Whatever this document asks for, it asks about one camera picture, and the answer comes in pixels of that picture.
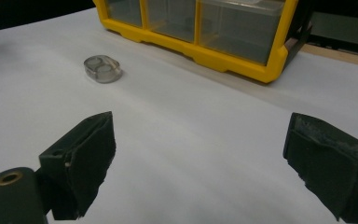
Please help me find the small clear plastic case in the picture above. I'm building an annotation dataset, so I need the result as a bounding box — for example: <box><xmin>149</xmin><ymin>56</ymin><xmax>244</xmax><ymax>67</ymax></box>
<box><xmin>83</xmin><ymin>54</ymin><xmax>123</xmax><ymax>85</ymax></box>

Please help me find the yellow drawer cabinet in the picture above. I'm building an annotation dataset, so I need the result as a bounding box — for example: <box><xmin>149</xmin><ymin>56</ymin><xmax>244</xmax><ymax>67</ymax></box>
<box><xmin>92</xmin><ymin>0</ymin><xmax>312</xmax><ymax>84</ymax></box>

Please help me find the dark grey box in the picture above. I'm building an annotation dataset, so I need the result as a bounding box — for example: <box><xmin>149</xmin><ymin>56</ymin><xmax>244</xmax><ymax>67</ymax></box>
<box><xmin>307</xmin><ymin>11</ymin><xmax>358</xmax><ymax>59</ymax></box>

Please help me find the narrow clear plastic drawer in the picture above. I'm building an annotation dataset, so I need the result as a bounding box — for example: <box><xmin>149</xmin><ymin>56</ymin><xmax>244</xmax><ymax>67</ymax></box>
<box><xmin>105</xmin><ymin>0</ymin><xmax>144</xmax><ymax>29</ymax></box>

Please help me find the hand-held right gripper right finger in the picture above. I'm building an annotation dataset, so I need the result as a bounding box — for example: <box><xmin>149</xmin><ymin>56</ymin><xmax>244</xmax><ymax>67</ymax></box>
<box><xmin>282</xmin><ymin>112</ymin><xmax>358</xmax><ymax>224</ymax></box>

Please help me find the wide clear plastic drawer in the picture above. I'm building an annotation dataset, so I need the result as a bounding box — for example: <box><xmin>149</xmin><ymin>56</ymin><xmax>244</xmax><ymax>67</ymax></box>
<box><xmin>198</xmin><ymin>0</ymin><xmax>286</xmax><ymax>66</ymax></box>

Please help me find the medium clear plastic drawer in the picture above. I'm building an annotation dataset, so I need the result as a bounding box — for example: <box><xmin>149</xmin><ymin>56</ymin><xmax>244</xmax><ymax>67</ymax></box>
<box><xmin>145</xmin><ymin>0</ymin><xmax>197</xmax><ymax>44</ymax></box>

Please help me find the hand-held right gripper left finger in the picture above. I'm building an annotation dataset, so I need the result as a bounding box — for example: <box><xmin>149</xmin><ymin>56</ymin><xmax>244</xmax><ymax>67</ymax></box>
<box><xmin>35</xmin><ymin>111</ymin><xmax>117</xmax><ymax>221</ymax></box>

